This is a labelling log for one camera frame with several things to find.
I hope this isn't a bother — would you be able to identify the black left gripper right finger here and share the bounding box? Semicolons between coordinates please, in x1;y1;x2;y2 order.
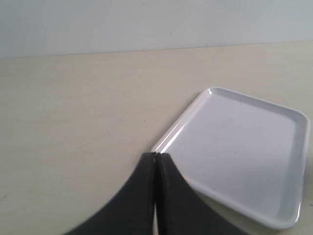
155;153;246;235

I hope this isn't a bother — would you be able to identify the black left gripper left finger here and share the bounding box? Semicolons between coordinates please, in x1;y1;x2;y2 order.
66;152;156;235

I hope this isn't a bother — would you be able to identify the white rectangular plastic tray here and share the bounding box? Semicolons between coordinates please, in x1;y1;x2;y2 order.
152;87;310;230

